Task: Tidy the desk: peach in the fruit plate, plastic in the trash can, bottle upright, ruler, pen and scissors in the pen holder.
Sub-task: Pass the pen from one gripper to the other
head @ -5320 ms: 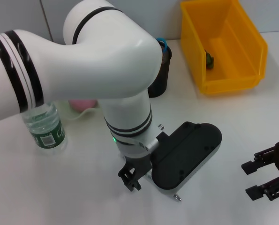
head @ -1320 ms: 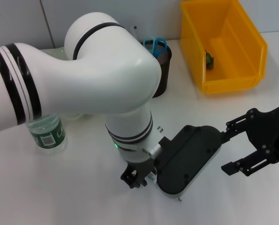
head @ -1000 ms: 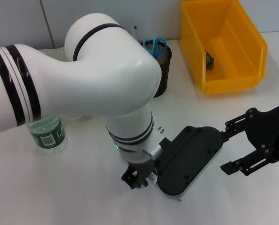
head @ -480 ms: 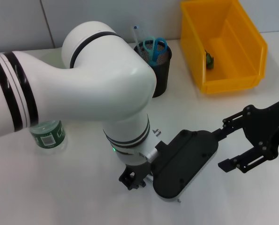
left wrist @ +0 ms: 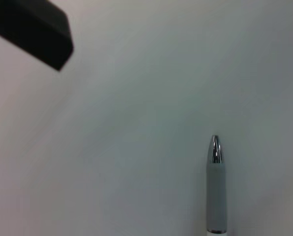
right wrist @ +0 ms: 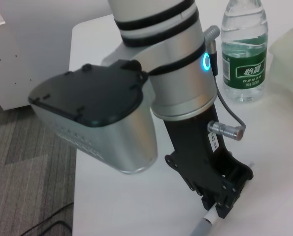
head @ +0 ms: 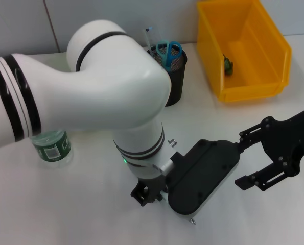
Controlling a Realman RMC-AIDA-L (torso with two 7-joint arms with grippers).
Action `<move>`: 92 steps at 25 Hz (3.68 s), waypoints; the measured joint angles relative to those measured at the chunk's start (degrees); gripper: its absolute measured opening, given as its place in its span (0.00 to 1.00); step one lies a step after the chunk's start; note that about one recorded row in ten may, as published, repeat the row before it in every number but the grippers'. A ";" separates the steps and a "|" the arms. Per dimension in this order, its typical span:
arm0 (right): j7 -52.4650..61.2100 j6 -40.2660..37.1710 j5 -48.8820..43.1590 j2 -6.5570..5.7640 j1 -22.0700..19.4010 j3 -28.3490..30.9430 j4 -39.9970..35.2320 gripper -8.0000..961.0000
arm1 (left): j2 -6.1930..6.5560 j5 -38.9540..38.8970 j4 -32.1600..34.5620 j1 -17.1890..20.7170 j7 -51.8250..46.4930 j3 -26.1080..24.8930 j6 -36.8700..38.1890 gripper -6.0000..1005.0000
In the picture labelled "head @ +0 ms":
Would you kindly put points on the green plastic wrapper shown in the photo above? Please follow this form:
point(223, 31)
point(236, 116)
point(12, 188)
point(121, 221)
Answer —
point(229, 65)

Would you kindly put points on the yellow plastic bin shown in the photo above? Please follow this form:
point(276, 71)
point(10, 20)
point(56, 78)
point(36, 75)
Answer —
point(254, 63)

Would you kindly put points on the clear green-label water bottle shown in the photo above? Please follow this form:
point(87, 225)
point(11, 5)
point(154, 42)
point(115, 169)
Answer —
point(52, 150)

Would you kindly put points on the blue capped scissors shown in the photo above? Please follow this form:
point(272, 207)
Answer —
point(168, 53)

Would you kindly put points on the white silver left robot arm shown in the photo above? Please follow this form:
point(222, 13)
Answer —
point(103, 89)

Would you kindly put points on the black mesh pen holder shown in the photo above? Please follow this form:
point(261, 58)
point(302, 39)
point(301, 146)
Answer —
point(176, 84)

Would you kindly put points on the transparent plastic ruler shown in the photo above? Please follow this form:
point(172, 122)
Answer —
point(148, 38)

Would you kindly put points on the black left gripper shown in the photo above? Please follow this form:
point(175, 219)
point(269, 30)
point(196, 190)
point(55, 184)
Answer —
point(157, 187)

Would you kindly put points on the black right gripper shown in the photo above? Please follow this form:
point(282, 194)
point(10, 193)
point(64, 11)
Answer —
point(289, 140)

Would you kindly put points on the clear grey ballpoint pen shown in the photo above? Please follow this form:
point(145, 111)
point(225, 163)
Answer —
point(192, 221)

